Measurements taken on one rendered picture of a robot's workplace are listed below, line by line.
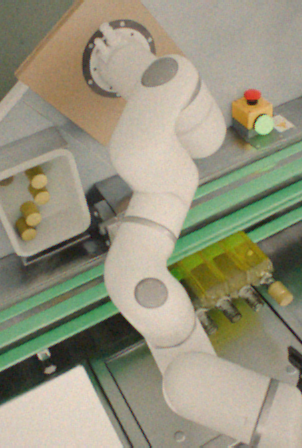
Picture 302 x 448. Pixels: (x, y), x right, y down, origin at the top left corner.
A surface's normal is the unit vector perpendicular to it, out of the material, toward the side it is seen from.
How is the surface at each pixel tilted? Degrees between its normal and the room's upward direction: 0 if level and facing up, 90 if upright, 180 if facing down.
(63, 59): 1
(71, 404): 90
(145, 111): 84
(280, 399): 89
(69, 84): 1
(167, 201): 52
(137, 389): 90
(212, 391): 73
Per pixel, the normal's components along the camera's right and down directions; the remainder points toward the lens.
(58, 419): -0.11, -0.69
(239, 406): -0.24, -0.26
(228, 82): 0.47, 0.60
